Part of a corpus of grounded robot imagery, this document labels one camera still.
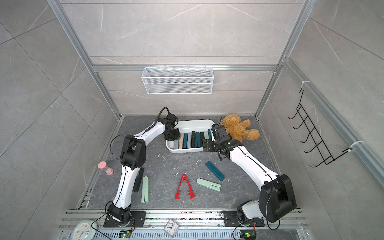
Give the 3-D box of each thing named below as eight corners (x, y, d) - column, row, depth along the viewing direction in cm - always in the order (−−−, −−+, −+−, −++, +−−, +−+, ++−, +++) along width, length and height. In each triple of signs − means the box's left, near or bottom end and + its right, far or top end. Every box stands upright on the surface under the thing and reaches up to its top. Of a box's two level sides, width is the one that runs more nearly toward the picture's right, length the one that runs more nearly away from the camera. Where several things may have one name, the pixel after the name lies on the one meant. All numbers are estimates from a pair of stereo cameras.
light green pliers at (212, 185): (195, 184, 87) (195, 182, 84) (197, 178, 89) (197, 176, 86) (219, 192, 84) (220, 190, 81) (220, 186, 86) (221, 184, 84)
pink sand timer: (105, 175, 91) (96, 168, 82) (107, 168, 93) (99, 161, 85) (112, 175, 91) (104, 168, 82) (114, 168, 93) (107, 161, 85)
